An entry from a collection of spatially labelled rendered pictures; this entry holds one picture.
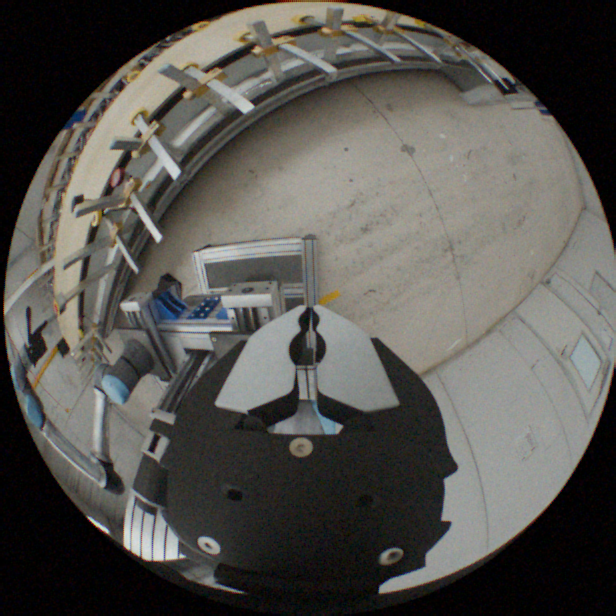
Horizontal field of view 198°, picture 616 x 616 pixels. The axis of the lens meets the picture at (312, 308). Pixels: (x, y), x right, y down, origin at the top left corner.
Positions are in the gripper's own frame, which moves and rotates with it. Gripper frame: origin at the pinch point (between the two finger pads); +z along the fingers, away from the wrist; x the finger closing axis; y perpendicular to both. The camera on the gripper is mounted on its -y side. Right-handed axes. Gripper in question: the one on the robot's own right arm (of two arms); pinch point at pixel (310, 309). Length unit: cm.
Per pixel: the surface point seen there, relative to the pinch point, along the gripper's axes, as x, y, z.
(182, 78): -31, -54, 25
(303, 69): -2, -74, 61
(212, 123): -38, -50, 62
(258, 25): -11, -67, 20
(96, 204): -71, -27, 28
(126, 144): -52, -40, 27
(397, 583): 64, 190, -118
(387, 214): 51, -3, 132
